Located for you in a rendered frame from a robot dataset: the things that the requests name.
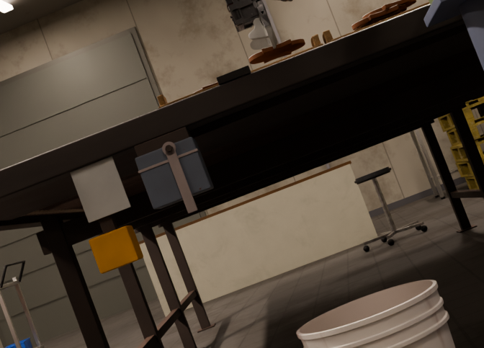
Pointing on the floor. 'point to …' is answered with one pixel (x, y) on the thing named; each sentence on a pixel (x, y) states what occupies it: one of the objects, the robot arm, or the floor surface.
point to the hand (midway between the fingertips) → (276, 50)
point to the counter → (267, 235)
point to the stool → (386, 210)
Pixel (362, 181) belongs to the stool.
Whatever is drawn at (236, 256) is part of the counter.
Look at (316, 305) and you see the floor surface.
